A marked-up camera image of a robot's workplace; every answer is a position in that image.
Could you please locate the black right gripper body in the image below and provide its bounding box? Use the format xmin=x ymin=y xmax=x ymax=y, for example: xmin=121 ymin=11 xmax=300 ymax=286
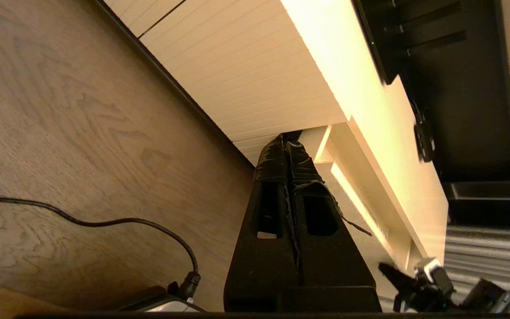
xmin=394 ymin=284 xmax=461 ymax=313

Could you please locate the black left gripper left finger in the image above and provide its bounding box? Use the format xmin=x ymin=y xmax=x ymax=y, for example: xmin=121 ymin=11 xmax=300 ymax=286
xmin=223 ymin=134 xmax=301 ymax=313

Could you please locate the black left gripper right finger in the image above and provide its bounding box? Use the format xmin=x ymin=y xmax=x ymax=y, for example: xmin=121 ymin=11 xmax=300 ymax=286
xmin=287 ymin=132 xmax=383 ymax=313

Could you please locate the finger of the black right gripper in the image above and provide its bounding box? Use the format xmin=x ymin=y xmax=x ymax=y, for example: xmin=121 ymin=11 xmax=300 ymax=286
xmin=378 ymin=262 xmax=417 ymax=294

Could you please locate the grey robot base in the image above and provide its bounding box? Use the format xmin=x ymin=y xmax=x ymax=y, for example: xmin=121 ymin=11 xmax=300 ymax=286
xmin=118 ymin=286 xmax=202 ymax=313

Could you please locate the white low cabinet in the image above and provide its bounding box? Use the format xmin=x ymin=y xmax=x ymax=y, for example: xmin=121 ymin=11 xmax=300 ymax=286
xmin=100 ymin=0 xmax=450 ymax=284

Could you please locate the grey curtain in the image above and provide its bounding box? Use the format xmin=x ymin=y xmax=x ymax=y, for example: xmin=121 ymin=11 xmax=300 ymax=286
xmin=444 ymin=226 xmax=510 ymax=311

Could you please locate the dark side cabinet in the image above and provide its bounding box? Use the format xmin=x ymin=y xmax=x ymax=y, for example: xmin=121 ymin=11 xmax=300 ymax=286
xmin=443 ymin=181 xmax=510 ymax=229

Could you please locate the black HDMI box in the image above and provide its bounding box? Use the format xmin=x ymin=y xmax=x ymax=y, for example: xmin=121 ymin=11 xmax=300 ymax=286
xmin=414 ymin=120 xmax=436 ymax=162

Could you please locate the black television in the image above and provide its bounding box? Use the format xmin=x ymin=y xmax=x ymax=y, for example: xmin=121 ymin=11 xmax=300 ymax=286
xmin=388 ymin=0 xmax=510 ymax=182

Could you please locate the white ribbed cabinet door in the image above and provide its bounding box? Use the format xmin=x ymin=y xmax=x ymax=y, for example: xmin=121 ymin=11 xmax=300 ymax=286
xmin=140 ymin=0 xmax=348 ymax=167

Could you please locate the black flat set-top box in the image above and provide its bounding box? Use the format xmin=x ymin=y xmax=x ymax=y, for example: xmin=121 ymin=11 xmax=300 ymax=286
xmin=352 ymin=0 xmax=399 ymax=85

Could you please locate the black floor cable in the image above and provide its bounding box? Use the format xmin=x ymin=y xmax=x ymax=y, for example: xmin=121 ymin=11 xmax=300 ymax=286
xmin=0 ymin=196 xmax=202 ymax=302

